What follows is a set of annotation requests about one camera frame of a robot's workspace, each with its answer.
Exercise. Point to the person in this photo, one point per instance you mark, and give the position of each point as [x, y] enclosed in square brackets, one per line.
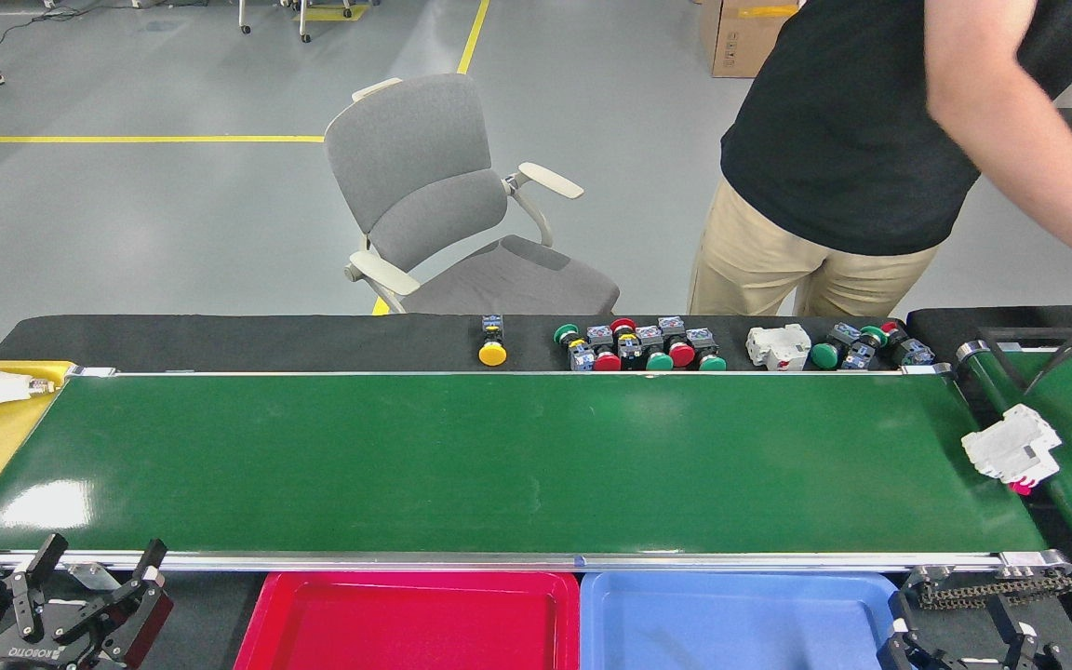
[834, 121]

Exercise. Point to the yellow mushroom push button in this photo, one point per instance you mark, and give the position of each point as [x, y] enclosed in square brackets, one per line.
[492, 354]

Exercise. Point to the white circuit breaker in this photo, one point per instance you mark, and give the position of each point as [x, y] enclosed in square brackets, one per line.
[778, 347]
[1011, 447]

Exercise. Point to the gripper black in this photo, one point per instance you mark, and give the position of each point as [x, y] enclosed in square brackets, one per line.
[33, 656]

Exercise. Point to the brown cardboard box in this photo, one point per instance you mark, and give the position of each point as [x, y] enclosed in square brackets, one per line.
[741, 37]

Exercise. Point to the black angle guide frame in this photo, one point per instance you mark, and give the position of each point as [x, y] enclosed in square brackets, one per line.
[1001, 360]

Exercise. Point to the blue plastic tray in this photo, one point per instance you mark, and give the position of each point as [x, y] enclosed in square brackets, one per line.
[731, 623]

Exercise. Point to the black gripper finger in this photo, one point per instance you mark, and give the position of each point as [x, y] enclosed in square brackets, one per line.
[1025, 651]
[899, 647]

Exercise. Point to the white wheeled stand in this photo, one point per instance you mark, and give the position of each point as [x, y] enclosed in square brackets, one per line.
[303, 23]

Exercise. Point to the grey office chair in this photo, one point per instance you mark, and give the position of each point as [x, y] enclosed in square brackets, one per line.
[406, 140]

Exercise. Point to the red plastic tray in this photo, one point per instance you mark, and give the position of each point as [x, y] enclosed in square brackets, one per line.
[406, 623]

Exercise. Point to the person's left forearm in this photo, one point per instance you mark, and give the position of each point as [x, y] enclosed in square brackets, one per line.
[1048, 177]

